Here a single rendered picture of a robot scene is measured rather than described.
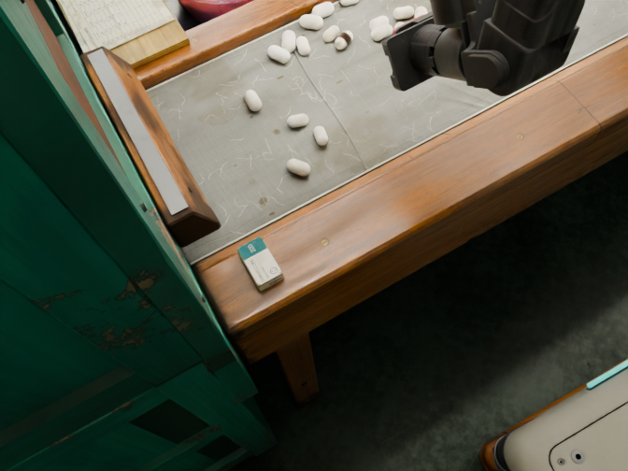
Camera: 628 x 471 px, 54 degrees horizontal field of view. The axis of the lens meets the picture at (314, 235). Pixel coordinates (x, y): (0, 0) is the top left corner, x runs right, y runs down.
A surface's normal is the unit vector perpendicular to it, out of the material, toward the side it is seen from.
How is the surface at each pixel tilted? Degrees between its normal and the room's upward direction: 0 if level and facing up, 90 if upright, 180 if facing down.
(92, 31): 0
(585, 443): 0
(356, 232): 0
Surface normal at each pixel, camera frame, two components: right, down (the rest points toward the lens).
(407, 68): 0.35, 0.33
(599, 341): -0.04, -0.42
